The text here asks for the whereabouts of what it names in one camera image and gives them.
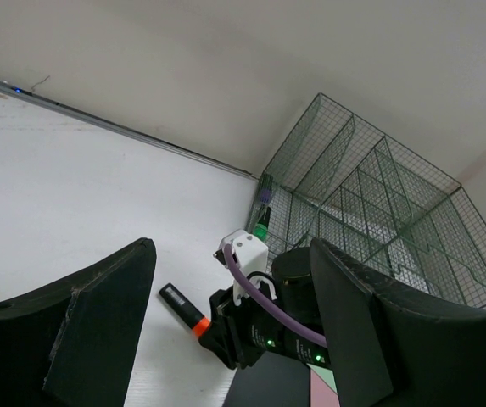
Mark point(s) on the pink clipboard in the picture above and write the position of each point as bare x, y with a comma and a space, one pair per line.
321, 395

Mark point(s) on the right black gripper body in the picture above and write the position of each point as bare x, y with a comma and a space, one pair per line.
239, 335

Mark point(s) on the green highlighter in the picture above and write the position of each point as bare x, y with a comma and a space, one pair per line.
262, 225

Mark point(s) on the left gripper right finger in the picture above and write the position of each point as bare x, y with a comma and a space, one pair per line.
393, 345

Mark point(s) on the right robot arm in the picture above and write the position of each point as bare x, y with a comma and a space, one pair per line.
291, 289

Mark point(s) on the black clipboard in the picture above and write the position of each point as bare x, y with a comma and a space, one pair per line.
273, 380

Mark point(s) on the orange highlighter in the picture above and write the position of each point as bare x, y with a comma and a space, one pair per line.
190, 315

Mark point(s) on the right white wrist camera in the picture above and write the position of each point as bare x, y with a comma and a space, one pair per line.
249, 254

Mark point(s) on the green clipboard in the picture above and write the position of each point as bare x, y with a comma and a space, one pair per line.
326, 375

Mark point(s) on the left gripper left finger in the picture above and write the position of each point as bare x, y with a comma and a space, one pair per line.
73, 342

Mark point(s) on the green wire mesh organizer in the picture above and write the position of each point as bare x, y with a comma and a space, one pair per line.
338, 177

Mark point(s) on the aluminium rail back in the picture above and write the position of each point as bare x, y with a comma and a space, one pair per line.
125, 131

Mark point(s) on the purple highlighter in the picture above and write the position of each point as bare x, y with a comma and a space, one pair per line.
265, 189

